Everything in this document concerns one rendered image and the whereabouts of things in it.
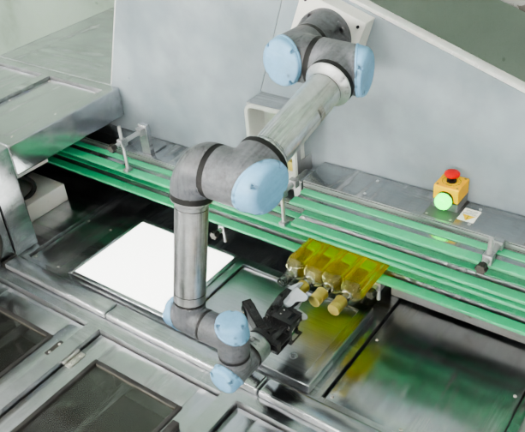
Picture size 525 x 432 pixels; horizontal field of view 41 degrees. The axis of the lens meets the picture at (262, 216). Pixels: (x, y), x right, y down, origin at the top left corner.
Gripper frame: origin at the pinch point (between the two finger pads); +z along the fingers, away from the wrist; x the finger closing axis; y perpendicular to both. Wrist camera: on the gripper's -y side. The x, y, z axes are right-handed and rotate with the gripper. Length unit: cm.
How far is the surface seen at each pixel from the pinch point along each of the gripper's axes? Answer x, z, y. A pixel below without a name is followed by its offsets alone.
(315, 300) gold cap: 1.2, -0.9, 6.2
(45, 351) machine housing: -20, -42, -58
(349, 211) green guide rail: 13.3, 23.1, 2.0
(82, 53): 15, 58, -141
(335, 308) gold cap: 1.5, -0.9, 12.0
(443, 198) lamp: 21.9, 30.3, 24.9
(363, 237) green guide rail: 6.1, 23.0, 6.7
